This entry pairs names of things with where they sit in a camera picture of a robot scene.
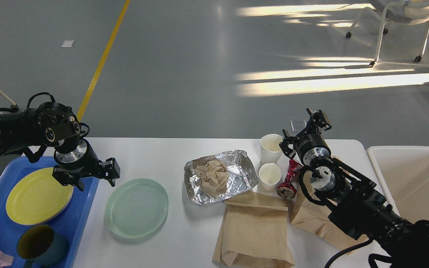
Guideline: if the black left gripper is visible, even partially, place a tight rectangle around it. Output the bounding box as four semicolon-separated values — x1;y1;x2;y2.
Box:
52;138;120;192

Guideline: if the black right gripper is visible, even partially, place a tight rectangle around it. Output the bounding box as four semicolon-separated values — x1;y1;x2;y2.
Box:
279;108;332;166

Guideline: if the light green plate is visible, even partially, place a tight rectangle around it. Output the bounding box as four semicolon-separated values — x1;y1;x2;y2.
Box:
105;178;169;239

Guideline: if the dark teal mug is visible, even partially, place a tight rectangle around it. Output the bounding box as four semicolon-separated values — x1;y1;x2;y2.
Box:
17;224;69;268

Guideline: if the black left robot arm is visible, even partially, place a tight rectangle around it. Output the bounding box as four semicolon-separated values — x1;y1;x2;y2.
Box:
0;95;120;191

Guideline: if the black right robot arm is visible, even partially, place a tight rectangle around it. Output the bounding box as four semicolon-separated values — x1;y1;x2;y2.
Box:
279;109;429;268

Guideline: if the small grey floor plate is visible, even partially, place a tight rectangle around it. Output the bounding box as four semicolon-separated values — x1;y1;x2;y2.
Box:
290;120;307;133

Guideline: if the white paper cup rear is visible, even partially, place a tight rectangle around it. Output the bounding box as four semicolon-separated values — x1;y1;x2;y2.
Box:
260;134;284;164

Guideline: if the white paper cup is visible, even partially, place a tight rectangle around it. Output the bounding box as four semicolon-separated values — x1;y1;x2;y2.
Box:
260;134;284;164
258;163;282;192

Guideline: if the white paper cup front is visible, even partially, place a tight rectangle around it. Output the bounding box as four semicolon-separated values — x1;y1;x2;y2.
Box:
258;163;282;192

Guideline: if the yellow plate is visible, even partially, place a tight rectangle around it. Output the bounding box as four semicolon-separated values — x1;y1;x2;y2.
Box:
6;167;74;226

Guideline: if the crushed red soda can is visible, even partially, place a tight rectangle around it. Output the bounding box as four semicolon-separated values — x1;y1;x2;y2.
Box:
276;159;303;200

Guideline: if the small brown paper bag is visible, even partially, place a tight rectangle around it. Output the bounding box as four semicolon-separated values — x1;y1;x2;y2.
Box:
290;189;368;251

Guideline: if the crumpled brown paper napkin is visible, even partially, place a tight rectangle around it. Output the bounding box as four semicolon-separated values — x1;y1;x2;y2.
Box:
194;160;229;192

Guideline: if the aluminium foil tray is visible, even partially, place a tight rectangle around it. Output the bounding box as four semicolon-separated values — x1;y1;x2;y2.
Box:
184;150;259;205

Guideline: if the blue plastic tray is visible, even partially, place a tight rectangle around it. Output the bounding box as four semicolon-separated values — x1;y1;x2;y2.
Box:
0;156;99;268

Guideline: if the large brown paper bag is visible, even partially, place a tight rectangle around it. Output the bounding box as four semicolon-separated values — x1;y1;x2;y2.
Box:
212;191;296;268

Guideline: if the white plastic bin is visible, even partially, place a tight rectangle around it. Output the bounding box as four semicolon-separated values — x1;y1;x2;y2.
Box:
366;146;429;223

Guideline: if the white chair on casters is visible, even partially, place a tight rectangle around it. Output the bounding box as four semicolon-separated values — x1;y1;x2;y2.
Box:
345;0;429;67

